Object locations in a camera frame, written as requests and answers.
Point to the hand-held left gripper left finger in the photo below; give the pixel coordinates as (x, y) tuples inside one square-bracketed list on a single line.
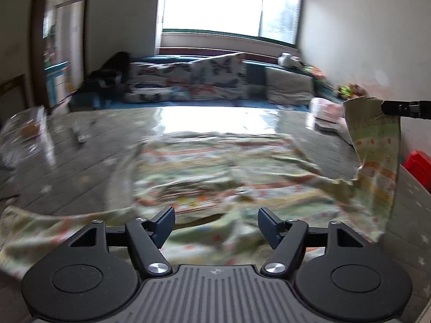
[(164, 224)]

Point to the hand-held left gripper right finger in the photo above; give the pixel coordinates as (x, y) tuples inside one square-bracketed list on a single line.
[(269, 226)]

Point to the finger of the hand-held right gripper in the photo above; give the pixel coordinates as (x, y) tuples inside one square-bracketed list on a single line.
[(404, 109)]

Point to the green patterned garment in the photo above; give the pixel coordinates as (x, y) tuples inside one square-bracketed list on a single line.
[(215, 175)]

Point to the white folded clothes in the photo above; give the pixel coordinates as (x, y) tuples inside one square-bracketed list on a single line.
[(326, 112)]

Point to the colourful toys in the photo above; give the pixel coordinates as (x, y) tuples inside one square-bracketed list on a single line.
[(350, 90)]

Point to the red box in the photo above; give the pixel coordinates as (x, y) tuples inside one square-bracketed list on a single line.
[(419, 168)]

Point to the grey cushion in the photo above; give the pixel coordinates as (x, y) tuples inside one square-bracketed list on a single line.
[(289, 85)]

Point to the small dark object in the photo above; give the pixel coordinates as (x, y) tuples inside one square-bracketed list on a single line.
[(80, 137)]

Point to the white plush toy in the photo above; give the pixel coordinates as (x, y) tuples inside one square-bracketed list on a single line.
[(289, 60)]

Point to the butterfly print folded quilt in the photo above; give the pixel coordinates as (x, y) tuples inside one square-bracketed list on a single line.
[(156, 80)]

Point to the butterfly print pillow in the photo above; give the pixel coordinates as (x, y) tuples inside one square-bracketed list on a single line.
[(220, 74)]

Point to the black bag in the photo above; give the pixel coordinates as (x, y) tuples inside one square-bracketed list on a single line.
[(111, 70)]

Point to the clear plastic bag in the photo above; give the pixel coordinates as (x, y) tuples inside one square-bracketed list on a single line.
[(23, 124)]

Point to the blue cabinet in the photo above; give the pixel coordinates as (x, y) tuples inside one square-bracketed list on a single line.
[(57, 80)]

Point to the window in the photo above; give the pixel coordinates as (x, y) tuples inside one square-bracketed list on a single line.
[(219, 3)]

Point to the brown door frame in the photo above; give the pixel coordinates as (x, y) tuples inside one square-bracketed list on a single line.
[(35, 40)]

